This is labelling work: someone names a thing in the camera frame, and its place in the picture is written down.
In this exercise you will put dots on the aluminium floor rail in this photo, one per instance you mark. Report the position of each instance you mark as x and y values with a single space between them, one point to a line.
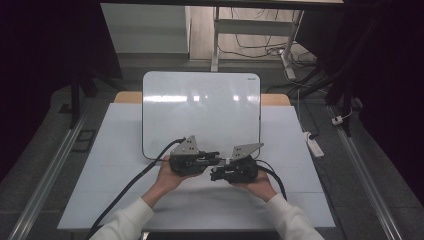
366 173
50 173

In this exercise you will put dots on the small white adapter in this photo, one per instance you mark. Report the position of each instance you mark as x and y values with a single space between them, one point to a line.
337 120

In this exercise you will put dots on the white whiteboard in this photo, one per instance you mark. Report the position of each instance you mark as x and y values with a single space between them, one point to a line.
200 113

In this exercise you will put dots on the black floor plate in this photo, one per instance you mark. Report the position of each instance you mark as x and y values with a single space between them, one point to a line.
84 141

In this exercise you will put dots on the white power strip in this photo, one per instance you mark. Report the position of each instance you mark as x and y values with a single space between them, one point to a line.
314 145

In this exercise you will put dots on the black metal stand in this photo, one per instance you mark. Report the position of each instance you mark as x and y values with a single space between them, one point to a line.
346 106
75 100

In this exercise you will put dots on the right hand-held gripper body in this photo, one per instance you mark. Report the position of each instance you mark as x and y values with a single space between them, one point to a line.
241 171

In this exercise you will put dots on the grey cabinet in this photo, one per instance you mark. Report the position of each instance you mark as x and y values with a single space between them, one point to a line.
143 28

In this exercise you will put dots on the person's left hand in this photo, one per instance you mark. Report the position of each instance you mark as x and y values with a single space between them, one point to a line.
166 181

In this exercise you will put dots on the dark curtain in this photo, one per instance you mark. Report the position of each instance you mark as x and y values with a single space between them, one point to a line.
393 66
33 50

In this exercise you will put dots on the white desk frame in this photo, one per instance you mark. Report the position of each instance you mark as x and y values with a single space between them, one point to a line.
253 27

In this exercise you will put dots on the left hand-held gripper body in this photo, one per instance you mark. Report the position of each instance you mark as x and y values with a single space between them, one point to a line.
185 163

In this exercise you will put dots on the person's right hand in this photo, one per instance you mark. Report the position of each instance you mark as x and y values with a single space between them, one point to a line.
260 188

